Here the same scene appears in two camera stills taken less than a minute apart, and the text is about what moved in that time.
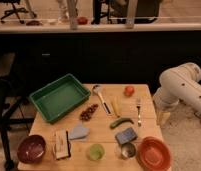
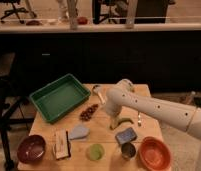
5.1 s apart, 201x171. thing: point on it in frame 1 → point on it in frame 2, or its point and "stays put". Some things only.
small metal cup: x=128 y=150 stays put
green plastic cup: x=96 y=152 stays put
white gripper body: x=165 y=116 → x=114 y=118
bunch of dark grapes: x=85 y=115 stays put
